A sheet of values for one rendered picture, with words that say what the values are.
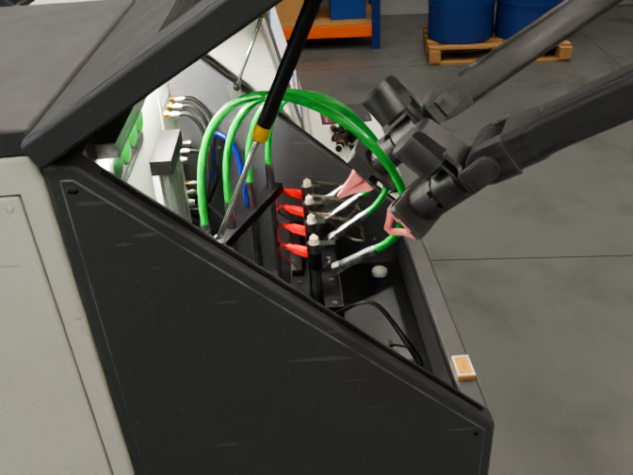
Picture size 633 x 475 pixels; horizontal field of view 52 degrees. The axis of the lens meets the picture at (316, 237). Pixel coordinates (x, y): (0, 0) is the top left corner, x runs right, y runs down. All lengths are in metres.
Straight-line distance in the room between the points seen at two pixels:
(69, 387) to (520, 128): 0.71
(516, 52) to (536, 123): 0.33
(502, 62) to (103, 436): 0.87
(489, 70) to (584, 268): 2.17
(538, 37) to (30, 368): 0.94
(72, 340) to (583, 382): 2.03
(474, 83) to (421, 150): 0.25
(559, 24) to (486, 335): 1.75
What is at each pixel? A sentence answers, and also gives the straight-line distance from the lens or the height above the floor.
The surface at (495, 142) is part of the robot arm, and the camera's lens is 0.86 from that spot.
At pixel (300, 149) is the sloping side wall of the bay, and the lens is 1.48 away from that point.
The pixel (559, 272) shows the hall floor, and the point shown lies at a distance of 3.17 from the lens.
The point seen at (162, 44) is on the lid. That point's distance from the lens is 0.71.
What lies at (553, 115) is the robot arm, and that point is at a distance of 0.85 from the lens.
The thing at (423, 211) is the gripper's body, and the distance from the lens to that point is 0.98.
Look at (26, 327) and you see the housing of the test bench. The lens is 0.95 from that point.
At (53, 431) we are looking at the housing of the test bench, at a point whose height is 1.02.
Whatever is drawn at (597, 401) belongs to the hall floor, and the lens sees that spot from 2.57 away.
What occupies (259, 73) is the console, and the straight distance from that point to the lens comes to 1.46.
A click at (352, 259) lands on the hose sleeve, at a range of 1.12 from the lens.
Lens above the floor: 1.76
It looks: 32 degrees down
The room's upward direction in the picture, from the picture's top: 4 degrees counter-clockwise
